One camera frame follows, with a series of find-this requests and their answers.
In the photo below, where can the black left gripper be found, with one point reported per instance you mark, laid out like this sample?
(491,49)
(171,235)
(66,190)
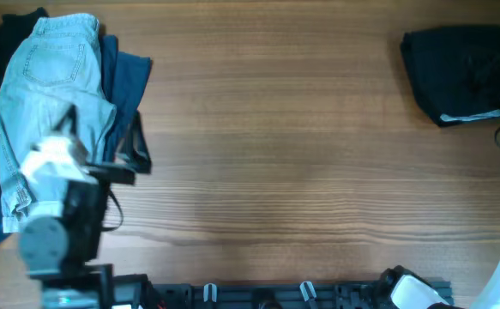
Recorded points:
(105,172)

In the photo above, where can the black shorts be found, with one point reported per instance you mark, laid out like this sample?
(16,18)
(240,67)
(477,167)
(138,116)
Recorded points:
(436,64)

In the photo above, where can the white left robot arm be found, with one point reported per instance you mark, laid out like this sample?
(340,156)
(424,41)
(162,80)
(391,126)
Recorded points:
(59,249)

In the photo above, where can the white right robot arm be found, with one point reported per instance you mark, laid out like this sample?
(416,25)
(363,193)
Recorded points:
(440,197)

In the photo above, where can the blue garment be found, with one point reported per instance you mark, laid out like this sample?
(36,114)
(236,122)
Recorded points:
(125,78)

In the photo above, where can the light grey denim shorts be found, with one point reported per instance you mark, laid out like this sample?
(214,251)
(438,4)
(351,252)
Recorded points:
(58,66)

